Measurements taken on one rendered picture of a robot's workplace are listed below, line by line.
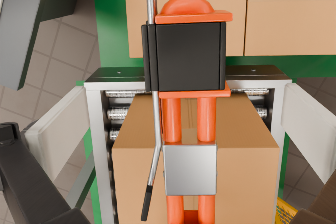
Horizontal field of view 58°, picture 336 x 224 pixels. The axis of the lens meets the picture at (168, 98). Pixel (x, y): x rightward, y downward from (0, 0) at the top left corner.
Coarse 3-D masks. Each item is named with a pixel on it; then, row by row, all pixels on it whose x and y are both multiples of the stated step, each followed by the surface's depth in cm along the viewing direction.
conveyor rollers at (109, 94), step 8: (256, 88) 108; (264, 88) 108; (112, 96) 111; (120, 96) 111; (128, 96) 111; (112, 112) 113; (120, 112) 113; (264, 112) 111; (112, 128) 118; (112, 136) 116
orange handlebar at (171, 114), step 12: (180, 0) 30; (192, 0) 30; (204, 0) 30; (168, 12) 30; (180, 12) 30; (192, 12) 30; (204, 12) 30; (168, 108) 33; (180, 108) 34; (204, 108) 33; (168, 120) 34; (180, 120) 34; (204, 120) 34; (168, 132) 34; (180, 132) 35; (204, 132) 34; (168, 204) 38; (180, 204) 38; (204, 204) 37; (168, 216) 39; (180, 216) 38; (192, 216) 41; (204, 216) 38
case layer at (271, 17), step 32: (128, 0) 100; (160, 0) 99; (224, 0) 99; (256, 0) 98; (288, 0) 98; (320, 0) 98; (128, 32) 103; (256, 32) 102; (288, 32) 101; (320, 32) 101
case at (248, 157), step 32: (128, 128) 83; (224, 128) 81; (256, 128) 81; (128, 160) 74; (160, 160) 73; (224, 160) 73; (256, 160) 72; (128, 192) 77; (160, 192) 76; (224, 192) 76; (256, 192) 75
